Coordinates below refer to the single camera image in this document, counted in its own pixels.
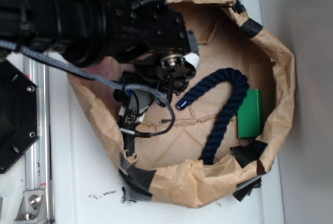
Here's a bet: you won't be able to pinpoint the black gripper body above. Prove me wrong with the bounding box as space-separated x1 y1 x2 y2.
68 0 200 97

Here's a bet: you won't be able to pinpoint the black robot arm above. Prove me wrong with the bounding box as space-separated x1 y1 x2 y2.
1 0 200 94

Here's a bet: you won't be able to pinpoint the brown paper bag bin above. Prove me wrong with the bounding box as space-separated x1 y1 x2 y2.
68 0 296 207

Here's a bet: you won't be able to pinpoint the green rectangular block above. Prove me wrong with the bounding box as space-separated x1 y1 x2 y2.
237 89 263 138

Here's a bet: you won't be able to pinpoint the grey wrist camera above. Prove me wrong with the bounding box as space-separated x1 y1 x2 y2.
113 89 155 128

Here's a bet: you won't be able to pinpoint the dark blue rope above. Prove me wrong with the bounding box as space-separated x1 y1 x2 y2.
175 68 250 165

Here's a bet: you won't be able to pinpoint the grey braided cable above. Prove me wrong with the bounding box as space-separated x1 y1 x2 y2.
0 39 175 138

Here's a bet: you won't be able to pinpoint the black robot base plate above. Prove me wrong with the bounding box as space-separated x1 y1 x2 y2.
1 60 39 174

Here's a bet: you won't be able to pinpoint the aluminium extrusion rail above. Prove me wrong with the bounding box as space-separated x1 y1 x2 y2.
15 57 55 223

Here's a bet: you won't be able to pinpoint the metal corner bracket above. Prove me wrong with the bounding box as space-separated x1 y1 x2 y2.
14 189 49 223

